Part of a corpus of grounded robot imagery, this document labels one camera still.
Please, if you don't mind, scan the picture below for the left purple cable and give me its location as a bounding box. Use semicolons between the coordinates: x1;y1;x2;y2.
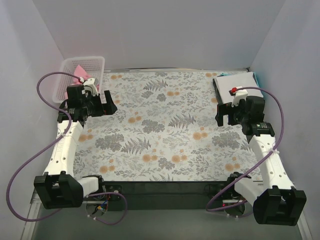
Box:
5;71;128;226

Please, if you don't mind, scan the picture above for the floral table mat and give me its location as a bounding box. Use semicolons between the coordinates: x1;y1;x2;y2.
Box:
73;71;263;182

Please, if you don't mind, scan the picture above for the purple cable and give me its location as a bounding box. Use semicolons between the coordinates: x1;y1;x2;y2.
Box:
205;86;285;219
5;71;128;226

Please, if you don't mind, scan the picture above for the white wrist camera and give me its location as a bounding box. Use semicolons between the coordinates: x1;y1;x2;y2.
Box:
82;77;99;97
229;86;248;107

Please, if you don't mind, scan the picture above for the white folded t shirt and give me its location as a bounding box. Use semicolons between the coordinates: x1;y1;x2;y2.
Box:
212;72;260;104

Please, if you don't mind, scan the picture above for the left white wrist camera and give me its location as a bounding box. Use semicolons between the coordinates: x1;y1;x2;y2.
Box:
82;77;99;97

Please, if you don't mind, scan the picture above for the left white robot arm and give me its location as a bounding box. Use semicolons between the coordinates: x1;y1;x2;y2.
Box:
33;85;118;209

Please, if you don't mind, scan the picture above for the pink t shirt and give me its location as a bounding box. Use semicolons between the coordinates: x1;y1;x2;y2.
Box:
67;65;100;96

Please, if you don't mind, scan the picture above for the white plastic basket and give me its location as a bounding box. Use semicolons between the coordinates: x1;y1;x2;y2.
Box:
52;56;105;104

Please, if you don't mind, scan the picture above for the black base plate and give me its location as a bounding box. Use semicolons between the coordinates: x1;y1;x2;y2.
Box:
77;180;256;213

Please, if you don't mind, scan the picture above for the aluminium frame rail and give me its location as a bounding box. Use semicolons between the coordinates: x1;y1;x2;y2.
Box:
20;191;313;240

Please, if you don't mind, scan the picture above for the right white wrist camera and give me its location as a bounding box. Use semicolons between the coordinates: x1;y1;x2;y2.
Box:
229;86;248;107

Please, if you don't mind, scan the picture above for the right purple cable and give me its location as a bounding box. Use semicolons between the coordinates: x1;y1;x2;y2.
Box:
205;86;285;219

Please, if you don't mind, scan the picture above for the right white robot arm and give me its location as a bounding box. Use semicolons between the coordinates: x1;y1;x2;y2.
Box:
215;96;307;226

